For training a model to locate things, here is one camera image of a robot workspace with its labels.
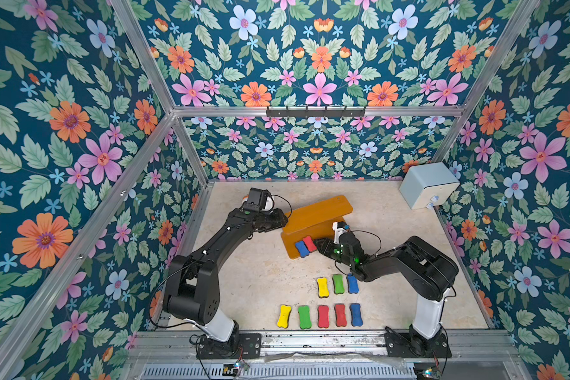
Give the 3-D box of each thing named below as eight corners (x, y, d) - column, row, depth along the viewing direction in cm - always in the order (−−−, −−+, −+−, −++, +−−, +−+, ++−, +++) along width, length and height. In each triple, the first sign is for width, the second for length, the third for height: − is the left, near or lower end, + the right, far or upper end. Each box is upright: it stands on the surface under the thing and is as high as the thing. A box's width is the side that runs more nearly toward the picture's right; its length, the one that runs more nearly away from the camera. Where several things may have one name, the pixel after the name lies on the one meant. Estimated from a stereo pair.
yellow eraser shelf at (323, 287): (317, 298, 85) (318, 296, 84) (317, 279, 90) (317, 277, 88) (329, 298, 85) (329, 296, 84) (328, 279, 90) (328, 277, 88)
